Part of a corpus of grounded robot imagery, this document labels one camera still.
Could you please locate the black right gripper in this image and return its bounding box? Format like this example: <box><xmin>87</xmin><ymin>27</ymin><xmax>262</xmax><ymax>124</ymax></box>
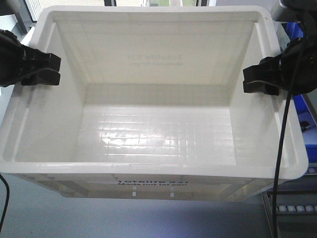
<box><xmin>242</xmin><ymin>37</ymin><xmax>317</xmax><ymax>96</ymax></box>

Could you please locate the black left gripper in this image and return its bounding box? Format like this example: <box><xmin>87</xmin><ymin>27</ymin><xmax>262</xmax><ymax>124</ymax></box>
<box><xmin>0</xmin><ymin>29</ymin><xmax>61</xmax><ymax>87</ymax></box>

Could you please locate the white plastic tote bin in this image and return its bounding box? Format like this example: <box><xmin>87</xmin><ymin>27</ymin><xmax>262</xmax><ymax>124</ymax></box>
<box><xmin>0</xmin><ymin>5</ymin><xmax>310</xmax><ymax>202</ymax></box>

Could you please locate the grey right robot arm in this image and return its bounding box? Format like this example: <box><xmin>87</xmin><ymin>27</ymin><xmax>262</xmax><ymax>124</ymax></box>
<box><xmin>243</xmin><ymin>0</ymin><xmax>317</xmax><ymax>95</ymax></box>

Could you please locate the black right cable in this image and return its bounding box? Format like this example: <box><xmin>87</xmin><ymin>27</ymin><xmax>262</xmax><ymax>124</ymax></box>
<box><xmin>271</xmin><ymin>47</ymin><xmax>306</xmax><ymax>238</ymax></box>

